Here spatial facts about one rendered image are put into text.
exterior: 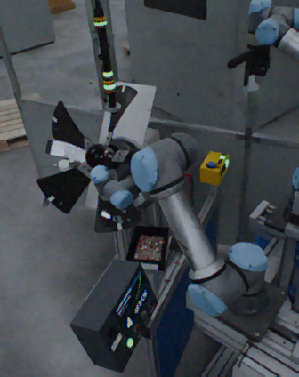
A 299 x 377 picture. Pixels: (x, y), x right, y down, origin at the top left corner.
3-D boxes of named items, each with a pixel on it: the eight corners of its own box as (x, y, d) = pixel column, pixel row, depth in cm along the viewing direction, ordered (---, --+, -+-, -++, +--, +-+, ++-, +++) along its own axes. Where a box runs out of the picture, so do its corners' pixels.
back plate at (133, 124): (65, 200, 221) (63, 200, 220) (91, 79, 221) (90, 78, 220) (151, 223, 201) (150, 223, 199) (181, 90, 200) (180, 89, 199)
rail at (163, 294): (213, 197, 220) (213, 186, 215) (220, 199, 219) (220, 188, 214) (141, 336, 156) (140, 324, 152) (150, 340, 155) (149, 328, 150)
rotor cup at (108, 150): (92, 150, 198) (78, 147, 186) (117, 140, 193) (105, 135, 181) (100, 178, 195) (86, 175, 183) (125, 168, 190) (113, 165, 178)
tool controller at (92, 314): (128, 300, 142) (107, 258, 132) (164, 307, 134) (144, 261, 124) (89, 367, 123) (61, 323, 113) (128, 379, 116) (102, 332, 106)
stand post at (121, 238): (126, 289, 271) (109, 183, 216) (139, 292, 267) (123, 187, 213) (124, 294, 268) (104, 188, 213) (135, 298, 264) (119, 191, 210)
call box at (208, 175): (209, 166, 212) (209, 150, 205) (228, 170, 208) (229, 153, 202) (199, 184, 200) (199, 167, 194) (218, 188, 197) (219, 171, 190)
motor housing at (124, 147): (99, 180, 212) (86, 178, 200) (108, 138, 212) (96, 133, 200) (137, 188, 204) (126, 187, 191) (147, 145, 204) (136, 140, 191)
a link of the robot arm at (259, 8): (268, 4, 138) (246, 2, 143) (265, 36, 145) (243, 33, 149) (278, -3, 143) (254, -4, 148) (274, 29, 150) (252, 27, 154)
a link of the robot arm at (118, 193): (141, 187, 149) (124, 171, 155) (117, 200, 144) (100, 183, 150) (141, 201, 155) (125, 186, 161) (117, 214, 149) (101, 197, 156)
